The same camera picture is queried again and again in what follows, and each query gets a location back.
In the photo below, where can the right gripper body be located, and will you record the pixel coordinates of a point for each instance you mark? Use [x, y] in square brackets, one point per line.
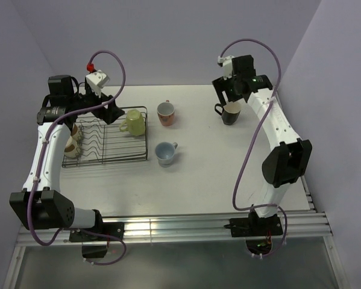
[228, 87]

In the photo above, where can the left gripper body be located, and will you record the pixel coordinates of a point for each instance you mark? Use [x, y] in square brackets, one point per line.
[90, 99]

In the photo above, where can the black mug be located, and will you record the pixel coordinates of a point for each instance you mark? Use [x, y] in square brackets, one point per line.
[229, 112]

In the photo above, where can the pale yellow mug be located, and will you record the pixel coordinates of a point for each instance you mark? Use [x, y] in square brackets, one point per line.
[134, 123]

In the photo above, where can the cream and brown tumbler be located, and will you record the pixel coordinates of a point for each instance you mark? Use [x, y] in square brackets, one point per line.
[76, 133]

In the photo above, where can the pink patterned mug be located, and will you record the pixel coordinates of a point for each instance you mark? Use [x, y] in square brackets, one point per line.
[166, 113]

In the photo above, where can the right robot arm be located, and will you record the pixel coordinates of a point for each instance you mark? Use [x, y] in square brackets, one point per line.
[289, 153]

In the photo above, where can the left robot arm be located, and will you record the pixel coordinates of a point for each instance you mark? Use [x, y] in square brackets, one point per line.
[40, 203]

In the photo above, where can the light blue mug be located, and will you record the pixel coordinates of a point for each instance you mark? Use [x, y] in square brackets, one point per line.
[165, 153]

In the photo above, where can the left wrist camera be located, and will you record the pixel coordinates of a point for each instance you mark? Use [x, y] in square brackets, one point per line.
[96, 79]

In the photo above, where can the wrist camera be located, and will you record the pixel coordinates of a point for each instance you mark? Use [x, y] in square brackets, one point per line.
[227, 65]
[96, 79]

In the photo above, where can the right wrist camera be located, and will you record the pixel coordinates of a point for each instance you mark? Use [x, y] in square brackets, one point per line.
[227, 65]

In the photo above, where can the wire dish rack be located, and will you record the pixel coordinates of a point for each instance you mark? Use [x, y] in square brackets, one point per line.
[101, 143]

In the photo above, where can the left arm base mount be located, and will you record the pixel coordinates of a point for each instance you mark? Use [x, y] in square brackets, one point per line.
[96, 241]

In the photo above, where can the aluminium mounting rail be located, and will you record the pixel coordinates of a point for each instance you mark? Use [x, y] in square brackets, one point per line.
[210, 227]

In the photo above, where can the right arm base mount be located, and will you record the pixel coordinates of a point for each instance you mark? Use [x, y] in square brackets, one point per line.
[255, 226]

